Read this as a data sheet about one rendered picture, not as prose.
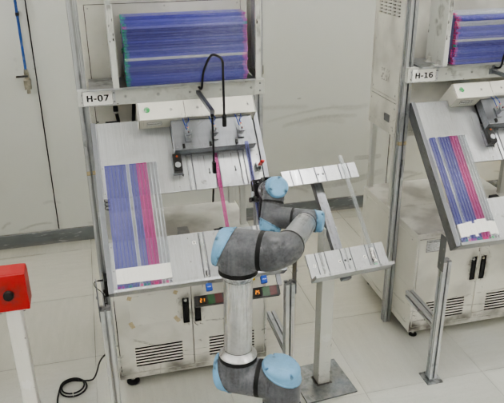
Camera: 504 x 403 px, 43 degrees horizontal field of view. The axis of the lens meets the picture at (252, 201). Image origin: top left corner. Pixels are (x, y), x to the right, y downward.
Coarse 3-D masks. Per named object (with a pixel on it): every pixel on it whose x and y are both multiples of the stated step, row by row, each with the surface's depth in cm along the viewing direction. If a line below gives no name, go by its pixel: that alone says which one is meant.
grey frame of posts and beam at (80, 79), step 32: (128, 96) 259; (160, 96) 262; (192, 96) 266; (256, 96) 276; (96, 192) 275; (96, 224) 281; (256, 224) 300; (288, 288) 258; (288, 320) 265; (288, 352) 271
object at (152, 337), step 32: (192, 224) 315; (224, 224) 315; (192, 288) 282; (128, 320) 281; (160, 320) 285; (192, 320) 291; (256, 320) 298; (128, 352) 287; (160, 352) 292; (192, 352) 296
